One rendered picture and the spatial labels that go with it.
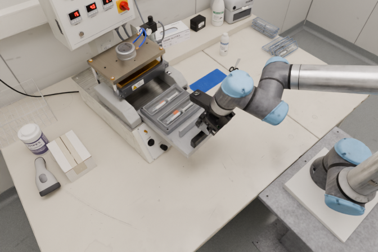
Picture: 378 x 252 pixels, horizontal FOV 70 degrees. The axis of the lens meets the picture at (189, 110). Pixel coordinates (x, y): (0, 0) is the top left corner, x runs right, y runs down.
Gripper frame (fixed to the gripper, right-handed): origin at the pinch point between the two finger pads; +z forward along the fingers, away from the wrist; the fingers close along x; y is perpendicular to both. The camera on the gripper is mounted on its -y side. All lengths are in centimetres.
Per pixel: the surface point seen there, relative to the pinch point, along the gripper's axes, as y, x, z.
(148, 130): -14.2, -10.6, 17.6
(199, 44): -41, 58, 37
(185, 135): -0.4, -5.5, 3.8
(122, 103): -27.8, -13.3, 10.6
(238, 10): -42, 93, 29
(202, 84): -19, 36, 34
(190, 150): 5.0, -8.8, 1.8
